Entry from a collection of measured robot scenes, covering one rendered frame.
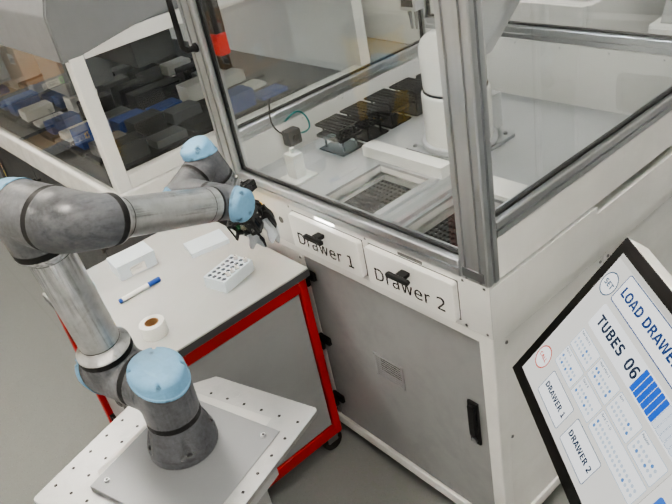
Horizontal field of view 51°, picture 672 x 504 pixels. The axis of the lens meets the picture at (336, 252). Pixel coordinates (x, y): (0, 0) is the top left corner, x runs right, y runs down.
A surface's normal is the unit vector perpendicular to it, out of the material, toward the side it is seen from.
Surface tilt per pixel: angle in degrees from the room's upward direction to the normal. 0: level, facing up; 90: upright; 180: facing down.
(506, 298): 90
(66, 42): 90
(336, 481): 1
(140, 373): 11
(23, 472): 0
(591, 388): 50
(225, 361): 90
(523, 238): 90
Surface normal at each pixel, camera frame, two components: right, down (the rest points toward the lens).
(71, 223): 0.36, 0.10
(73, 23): 0.65, 0.30
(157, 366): -0.02, -0.79
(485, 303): -0.73, 0.47
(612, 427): -0.86, -0.40
